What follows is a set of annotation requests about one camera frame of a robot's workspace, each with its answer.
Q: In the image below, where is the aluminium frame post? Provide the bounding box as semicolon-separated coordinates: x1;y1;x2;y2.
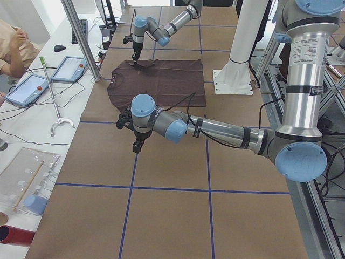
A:
61;0;101;82

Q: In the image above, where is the dark brown t-shirt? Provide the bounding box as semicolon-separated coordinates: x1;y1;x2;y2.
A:
107;59;206;112

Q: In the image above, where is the red cylinder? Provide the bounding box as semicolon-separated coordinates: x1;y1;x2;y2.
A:
1;225;36;247

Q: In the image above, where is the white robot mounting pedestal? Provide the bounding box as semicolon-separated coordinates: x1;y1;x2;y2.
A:
213;0;270;95

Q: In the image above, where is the near blue teach pendant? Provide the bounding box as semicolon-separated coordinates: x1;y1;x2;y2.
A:
4;74;48;107

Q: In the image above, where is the light blue cup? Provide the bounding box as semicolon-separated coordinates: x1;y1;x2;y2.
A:
24;195;48;215

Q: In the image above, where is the clear plastic box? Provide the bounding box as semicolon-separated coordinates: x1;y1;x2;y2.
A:
1;148;60;215

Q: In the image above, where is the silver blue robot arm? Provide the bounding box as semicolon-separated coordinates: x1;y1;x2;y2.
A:
129;1;344;182
128;0;203;63

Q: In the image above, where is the black keyboard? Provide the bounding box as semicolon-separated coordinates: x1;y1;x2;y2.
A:
71;19;89;45

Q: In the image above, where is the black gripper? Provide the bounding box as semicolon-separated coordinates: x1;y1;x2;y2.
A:
132;42;142;65
132;131;147;154

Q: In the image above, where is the black computer mouse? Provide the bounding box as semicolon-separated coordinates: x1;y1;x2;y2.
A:
53;45;66;53

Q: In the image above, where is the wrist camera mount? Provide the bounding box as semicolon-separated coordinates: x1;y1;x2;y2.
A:
123;34;133;44
116;106;134;131

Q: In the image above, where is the far blue teach pendant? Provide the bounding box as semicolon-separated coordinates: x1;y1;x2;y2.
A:
51;56;87;83

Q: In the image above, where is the person in beige shirt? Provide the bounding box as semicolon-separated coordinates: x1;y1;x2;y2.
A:
1;19;42;78

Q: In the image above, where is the blue teach pendant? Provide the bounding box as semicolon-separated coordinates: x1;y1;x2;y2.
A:
4;74;48;107
51;56;87;83

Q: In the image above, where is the reacher grabber stick tool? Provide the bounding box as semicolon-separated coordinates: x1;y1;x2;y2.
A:
39;56;75;137

